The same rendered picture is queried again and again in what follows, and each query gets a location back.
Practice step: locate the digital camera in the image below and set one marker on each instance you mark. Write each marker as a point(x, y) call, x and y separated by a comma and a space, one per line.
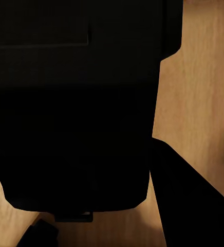
point(78, 90)

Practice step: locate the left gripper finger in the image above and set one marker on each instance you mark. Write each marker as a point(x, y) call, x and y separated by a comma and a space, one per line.
point(191, 209)

